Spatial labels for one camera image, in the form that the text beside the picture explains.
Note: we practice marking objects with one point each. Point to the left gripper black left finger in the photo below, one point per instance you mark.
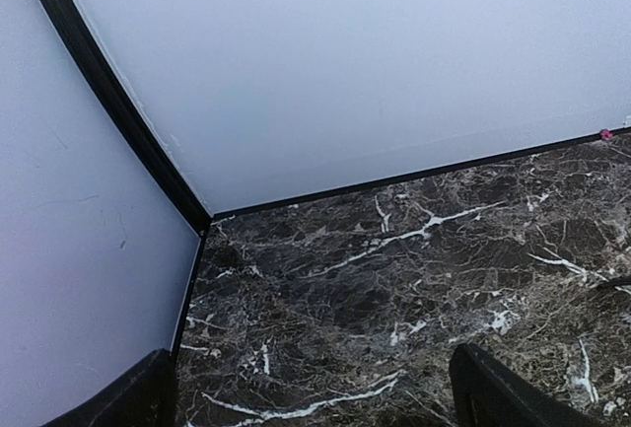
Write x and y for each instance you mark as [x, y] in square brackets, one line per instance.
[145, 395]

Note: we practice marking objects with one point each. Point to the black left corner post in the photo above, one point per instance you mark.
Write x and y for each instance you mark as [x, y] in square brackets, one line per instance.
[87, 55]

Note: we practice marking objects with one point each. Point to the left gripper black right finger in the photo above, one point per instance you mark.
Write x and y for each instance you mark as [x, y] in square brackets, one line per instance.
[487, 393]

